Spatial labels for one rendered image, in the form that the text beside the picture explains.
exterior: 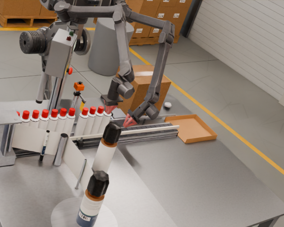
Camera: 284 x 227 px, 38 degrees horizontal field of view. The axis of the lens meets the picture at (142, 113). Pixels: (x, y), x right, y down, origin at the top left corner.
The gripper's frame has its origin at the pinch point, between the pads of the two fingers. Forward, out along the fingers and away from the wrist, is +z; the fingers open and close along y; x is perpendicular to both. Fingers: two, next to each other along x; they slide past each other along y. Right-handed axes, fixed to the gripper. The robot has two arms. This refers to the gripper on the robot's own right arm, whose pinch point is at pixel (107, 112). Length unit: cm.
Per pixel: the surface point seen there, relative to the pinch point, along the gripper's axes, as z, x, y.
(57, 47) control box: -25.7, 21.7, -24.0
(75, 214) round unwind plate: 31, -34, -29
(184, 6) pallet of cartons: 48, 315, 348
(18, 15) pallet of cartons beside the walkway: 97, 356, 103
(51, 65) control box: -15.6, 22.4, -24.8
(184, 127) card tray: 36, 20, 89
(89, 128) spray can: 22.9, 17.1, 4.3
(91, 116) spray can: 14.7, 17.3, 3.7
